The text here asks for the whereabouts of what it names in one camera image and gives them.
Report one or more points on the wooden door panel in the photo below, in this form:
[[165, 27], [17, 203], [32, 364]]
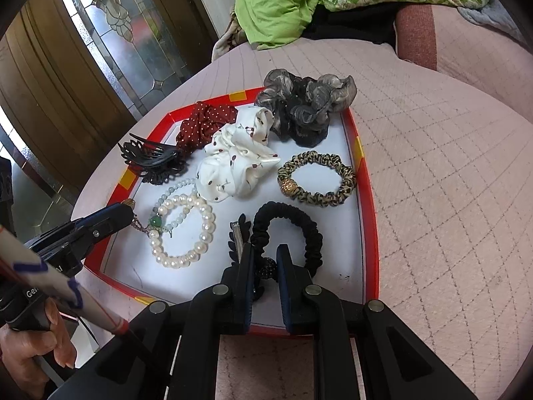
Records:
[[54, 83]]

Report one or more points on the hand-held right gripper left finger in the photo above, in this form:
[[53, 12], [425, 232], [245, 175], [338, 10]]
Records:
[[247, 296]]

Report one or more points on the red tray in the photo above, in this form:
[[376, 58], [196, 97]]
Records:
[[333, 237]]

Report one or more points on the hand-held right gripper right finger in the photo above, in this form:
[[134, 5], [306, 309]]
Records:
[[287, 296]]

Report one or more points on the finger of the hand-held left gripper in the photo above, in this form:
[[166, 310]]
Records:
[[108, 218]]

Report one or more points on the black cloth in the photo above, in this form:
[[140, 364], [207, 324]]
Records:
[[354, 25]]

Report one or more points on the red polka dot scrunchie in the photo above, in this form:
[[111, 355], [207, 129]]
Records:
[[204, 118]]

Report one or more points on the white printed stick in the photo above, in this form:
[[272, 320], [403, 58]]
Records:
[[62, 283]]

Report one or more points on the leaded glass door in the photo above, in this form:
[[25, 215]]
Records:
[[125, 29]]

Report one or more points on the person's left hand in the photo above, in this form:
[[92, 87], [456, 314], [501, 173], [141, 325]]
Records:
[[25, 358]]

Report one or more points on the black hair claw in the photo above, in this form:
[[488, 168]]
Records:
[[158, 162]]

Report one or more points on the pink bolster pillow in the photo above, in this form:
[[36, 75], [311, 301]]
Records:
[[458, 50]]

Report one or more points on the green quilt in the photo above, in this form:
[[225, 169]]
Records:
[[283, 8]]

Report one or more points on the black leaf hair clip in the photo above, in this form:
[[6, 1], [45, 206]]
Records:
[[237, 237]]

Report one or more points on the beige fringed cloth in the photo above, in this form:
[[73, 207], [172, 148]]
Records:
[[229, 37]]

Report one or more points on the white printed scrunchie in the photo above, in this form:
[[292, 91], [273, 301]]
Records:
[[225, 166]]

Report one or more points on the grey sheer scrunchie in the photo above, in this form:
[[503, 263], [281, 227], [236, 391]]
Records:
[[300, 108]]

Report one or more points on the pink quilted bed cover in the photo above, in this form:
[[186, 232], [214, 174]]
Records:
[[437, 175]]

